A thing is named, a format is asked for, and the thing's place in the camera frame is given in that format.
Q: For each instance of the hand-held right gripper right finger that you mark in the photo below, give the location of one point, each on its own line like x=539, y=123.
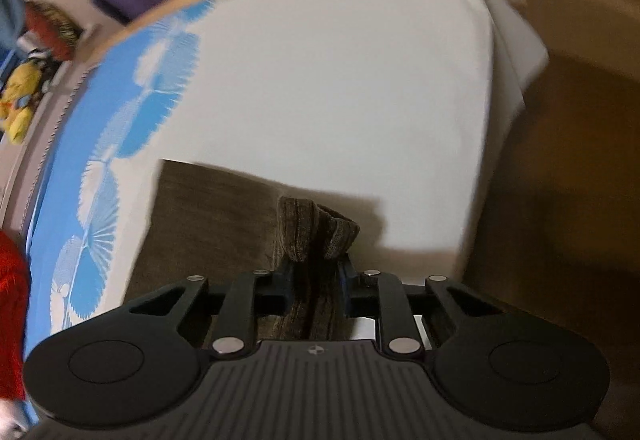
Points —
x=346, y=282

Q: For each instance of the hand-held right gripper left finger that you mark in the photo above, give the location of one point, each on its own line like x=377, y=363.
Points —
x=280, y=285

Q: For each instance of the blue white printed bed sheet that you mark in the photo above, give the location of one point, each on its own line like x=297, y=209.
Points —
x=325, y=95

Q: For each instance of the folded red blanket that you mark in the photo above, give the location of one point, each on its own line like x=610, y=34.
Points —
x=11, y=310

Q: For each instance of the yellow plush toy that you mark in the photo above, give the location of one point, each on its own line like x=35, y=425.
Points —
x=24, y=82
x=19, y=125

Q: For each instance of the dark red cushion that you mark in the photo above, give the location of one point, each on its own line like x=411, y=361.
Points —
x=52, y=27

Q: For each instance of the blue hanging cloth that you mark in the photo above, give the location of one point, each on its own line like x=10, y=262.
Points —
x=10, y=17

